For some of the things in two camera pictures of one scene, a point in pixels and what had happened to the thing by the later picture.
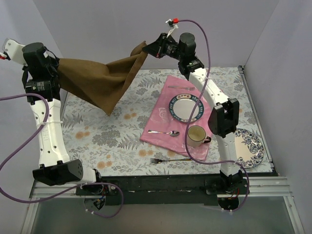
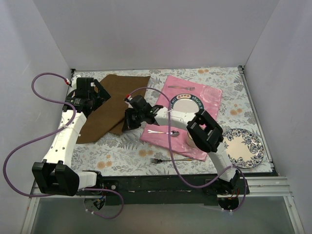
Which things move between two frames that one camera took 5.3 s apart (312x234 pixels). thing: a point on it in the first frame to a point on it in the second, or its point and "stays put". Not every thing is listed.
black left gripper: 54,67 to 98,93
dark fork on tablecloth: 159,161 stays put
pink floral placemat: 163,130 stays put
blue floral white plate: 249,151 stays put
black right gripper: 160,46 to 131,117
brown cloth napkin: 106,86 to 109,117
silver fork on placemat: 191,88 stays put
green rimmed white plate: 181,107 stays put
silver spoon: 173,133 stays put
